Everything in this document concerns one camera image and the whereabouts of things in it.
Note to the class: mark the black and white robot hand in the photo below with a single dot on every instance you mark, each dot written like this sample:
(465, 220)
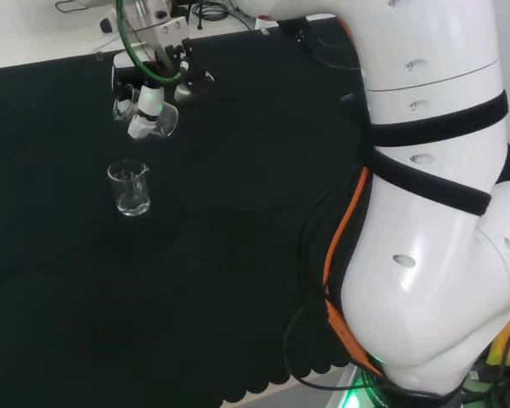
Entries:
(192, 72)

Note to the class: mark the small clear glass beaker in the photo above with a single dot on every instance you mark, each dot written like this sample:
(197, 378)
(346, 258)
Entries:
(169, 121)

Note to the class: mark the clear glass beaker with markings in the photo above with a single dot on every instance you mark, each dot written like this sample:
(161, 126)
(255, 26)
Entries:
(129, 191)

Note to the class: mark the grey tape strip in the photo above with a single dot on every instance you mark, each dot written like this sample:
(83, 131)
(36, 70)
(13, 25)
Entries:
(99, 55)
(264, 32)

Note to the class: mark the black bench cloth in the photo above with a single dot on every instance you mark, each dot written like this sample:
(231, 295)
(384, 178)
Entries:
(68, 297)

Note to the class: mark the yellow stop button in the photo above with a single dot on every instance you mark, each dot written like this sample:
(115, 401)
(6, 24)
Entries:
(499, 353)

